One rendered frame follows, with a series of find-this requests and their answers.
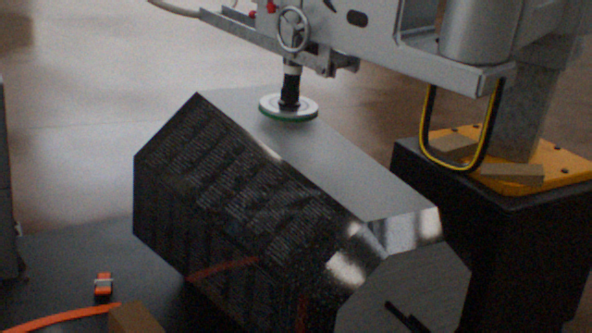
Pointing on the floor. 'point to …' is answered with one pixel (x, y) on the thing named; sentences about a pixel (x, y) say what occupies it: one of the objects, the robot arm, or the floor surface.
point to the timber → (132, 319)
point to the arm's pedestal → (12, 259)
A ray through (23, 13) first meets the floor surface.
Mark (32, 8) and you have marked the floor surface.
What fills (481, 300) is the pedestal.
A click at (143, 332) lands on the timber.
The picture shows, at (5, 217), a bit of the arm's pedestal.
